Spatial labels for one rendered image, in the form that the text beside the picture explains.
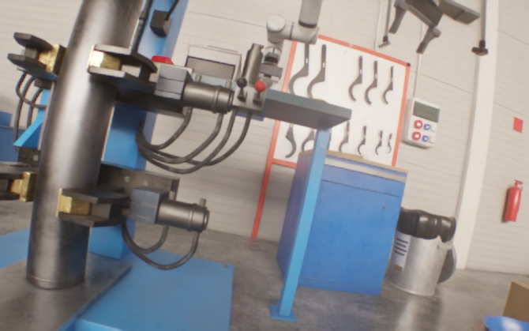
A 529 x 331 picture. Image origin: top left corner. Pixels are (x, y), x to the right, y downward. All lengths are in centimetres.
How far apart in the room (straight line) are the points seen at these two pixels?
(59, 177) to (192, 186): 209
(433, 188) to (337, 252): 210
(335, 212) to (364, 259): 41
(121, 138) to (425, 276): 231
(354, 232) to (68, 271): 164
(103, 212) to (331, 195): 137
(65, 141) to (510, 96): 495
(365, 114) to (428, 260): 173
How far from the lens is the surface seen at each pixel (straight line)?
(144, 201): 108
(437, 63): 410
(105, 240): 157
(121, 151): 149
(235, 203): 298
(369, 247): 205
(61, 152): 107
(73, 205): 100
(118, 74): 95
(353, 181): 192
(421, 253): 239
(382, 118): 338
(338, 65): 333
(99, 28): 112
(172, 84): 108
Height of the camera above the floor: 71
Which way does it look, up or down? 1 degrees up
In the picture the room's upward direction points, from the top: 12 degrees clockwise
